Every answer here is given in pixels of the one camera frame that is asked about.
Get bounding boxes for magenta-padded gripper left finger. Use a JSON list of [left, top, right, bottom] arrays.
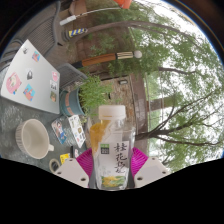
[[53, 147, 95, 188]]

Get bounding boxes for white ribbed mug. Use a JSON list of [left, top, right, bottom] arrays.
[[14, 118, 55, 160]]

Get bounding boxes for white printed booklet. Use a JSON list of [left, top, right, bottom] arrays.
[[67, 114, 87, 149]]

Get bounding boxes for dark round tape ring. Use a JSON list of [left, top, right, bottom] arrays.
[[48, 158, 62, 174]]

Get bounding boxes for orange lamp post with globe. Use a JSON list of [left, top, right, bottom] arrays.
[[71, 50, 143, 69]]

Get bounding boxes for green plant in teal pot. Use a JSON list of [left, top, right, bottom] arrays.
[[59, 74, 113, 118]]

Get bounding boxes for blue yellow striped bollard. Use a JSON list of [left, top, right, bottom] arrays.
[[68, 27, 89, 38]]

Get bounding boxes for small blue sticker card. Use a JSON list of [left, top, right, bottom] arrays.
[[50, 119, 68, 145]]

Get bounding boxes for silver laptop with stickers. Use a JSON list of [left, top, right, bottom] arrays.
[[0, 39, 61, 115]]

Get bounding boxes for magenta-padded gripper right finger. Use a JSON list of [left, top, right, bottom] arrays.
[[130, 147, 172, 189]]

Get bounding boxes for clear white-capped drink bottle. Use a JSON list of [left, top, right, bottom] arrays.
[[87, 104, 137, 191]]

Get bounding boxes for stone fountain wall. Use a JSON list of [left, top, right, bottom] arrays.
[[109, 74, 149, 154]]

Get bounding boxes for grey wicker chair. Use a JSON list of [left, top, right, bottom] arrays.
[[54, 62, 88, 89], [6, 0, 68, 58]]

